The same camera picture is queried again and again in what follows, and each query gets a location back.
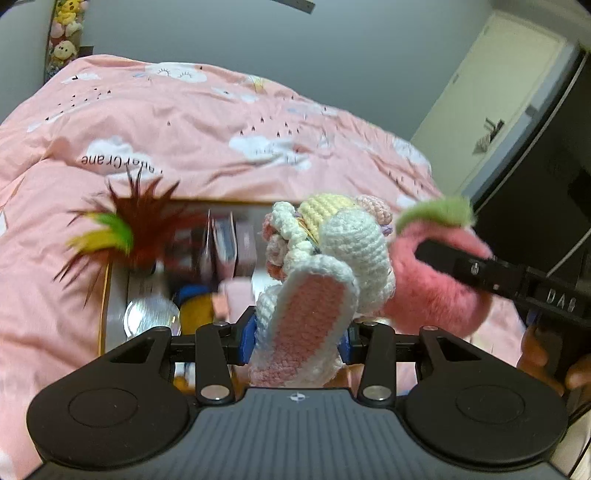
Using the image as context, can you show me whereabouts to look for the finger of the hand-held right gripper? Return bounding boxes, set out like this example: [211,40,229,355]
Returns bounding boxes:
[414,239,527,302]

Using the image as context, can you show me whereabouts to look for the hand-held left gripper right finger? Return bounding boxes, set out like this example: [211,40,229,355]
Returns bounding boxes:
[339,320,485,402]

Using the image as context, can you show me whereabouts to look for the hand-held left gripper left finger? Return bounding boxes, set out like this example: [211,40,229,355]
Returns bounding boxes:
[108,308,259,406]

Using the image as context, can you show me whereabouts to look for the pink fabric pouch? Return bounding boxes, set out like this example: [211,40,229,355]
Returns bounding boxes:
[217,277,257,325]

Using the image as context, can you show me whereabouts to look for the pink plush strawberry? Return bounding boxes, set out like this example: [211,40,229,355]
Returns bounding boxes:
[383,196,496,335]

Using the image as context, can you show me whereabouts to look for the white crochet rabbit doll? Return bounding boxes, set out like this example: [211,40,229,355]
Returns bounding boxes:
[249,193,398,388]

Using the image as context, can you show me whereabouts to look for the white cardboard box orange rim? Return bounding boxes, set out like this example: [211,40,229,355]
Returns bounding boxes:
[97,196,278,358]

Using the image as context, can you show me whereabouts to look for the person's right hand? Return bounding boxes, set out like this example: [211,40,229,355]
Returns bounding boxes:
[517,325,591,398]

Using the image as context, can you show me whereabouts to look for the yellow and blue toy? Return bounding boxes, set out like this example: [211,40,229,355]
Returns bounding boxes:
[178,285,222,334]

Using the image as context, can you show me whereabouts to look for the dark cabinet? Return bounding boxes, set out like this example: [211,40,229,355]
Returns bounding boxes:
[471,41,591,315]

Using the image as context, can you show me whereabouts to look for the red and yellow feather toy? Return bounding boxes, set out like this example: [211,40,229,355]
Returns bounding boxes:
[53,166,208,310]

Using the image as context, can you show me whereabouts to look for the white door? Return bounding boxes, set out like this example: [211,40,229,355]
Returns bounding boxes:
[409,11,570,197]

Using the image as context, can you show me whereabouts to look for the pink cloud print blanket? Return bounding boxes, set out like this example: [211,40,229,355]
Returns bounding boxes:
[0,54,527,480]

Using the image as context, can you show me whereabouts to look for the hanging plush toys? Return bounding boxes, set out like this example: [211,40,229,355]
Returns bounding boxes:
[44,0,93,81]

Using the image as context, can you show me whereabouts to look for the door handle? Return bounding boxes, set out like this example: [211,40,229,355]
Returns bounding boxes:
[473,117,504,156]

